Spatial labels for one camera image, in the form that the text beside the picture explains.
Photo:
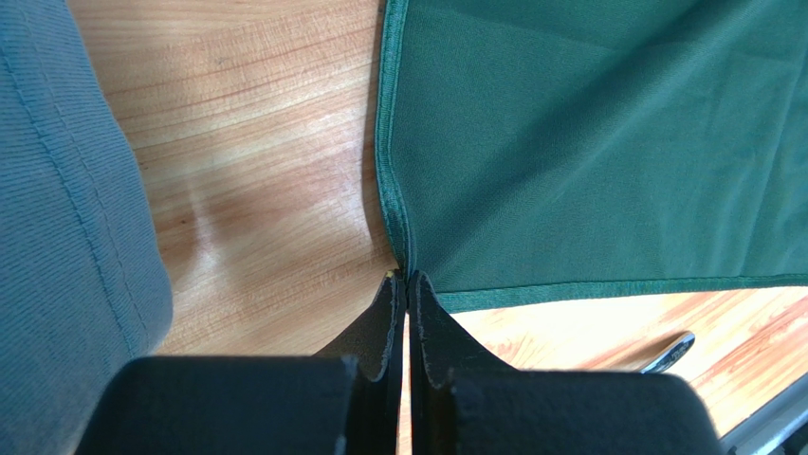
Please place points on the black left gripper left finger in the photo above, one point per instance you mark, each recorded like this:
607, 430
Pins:
374, 341

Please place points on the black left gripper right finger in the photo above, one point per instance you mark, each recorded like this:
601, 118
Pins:
440, 348

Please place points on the dark green cloth napkin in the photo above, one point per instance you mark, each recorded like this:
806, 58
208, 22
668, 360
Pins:
533, 151

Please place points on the silver metal fork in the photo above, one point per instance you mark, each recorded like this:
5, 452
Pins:
670, 355

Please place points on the grey-blue hanging shirt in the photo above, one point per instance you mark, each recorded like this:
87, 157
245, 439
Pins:
83, 287

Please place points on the aluminium frame rail right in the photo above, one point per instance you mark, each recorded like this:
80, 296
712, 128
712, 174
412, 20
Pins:
778, 427

